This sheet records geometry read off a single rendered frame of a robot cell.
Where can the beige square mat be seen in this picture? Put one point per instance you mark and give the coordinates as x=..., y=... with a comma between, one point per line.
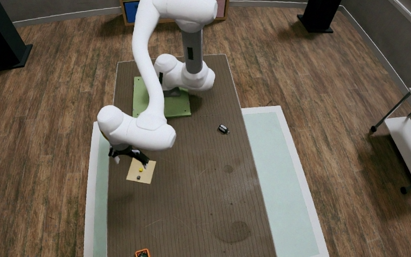
x=145, y=175

